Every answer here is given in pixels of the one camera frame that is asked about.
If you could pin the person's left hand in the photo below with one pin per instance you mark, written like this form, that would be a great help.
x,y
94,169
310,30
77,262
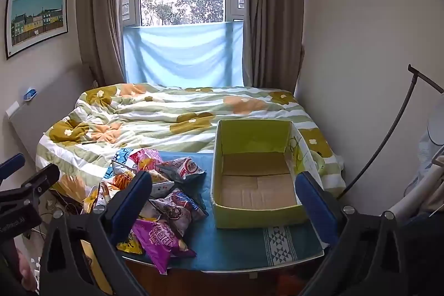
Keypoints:
x,y
27,270

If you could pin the yellow snack packet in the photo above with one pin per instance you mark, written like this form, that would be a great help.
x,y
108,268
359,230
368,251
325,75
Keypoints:
x,y
131,243
91,200

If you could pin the pink snack packet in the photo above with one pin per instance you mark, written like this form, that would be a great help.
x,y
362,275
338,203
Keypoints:
x,y
147,157

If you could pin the framed wall picture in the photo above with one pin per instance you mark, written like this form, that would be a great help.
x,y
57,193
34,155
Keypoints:
x,y
36,20

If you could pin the red white snack packet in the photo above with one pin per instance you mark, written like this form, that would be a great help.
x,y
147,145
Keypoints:
x,y
182,167

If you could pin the brown curtain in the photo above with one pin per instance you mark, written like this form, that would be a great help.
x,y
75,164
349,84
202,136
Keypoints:
x,y
274,22
104,11

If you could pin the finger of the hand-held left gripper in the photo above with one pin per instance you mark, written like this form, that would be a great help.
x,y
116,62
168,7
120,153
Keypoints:
x,y
12,164
38,180

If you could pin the light blue window cloth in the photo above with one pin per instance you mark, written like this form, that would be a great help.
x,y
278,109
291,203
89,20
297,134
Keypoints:
x,y
184,53

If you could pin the white folding rack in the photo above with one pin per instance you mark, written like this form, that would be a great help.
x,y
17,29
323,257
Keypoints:
x,y
416,188

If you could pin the white cartoon snack packet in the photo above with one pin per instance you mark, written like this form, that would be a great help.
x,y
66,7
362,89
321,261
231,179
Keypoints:
x,y
170,212

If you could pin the floral striped blanket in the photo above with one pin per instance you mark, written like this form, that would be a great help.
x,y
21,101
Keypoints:
x,y
156,115

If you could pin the black stand pole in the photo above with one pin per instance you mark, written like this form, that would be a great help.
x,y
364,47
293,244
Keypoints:
x,y
402,108

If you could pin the small blue object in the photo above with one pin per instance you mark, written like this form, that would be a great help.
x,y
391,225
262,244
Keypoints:
x,y
30,93

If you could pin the yellow green cardboard box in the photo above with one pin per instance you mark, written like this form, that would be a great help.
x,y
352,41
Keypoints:
x,y
256,192

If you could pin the teal tablecloth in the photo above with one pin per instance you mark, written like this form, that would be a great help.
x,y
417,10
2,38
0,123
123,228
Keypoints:
x,y
229,244

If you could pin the orange noodle snack packet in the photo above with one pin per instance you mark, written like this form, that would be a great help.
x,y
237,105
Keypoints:
x,y
119,183

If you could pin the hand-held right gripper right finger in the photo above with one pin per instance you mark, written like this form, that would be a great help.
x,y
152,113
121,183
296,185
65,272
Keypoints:
x,y
315,206

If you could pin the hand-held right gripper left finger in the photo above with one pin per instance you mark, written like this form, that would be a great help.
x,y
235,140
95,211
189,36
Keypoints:
x,y
133,202

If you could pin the purple snack packet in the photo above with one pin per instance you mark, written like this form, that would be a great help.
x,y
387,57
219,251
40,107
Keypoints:
x,y
163,240

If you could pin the blue red snack packet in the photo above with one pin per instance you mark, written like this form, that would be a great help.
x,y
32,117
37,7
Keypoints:
x,y
189,201

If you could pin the blue white patterned packet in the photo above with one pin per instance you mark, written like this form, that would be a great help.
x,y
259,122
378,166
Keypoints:
x,y
121,159

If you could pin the grey headboard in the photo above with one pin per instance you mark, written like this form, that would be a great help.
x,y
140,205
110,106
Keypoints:
x,y
45,108

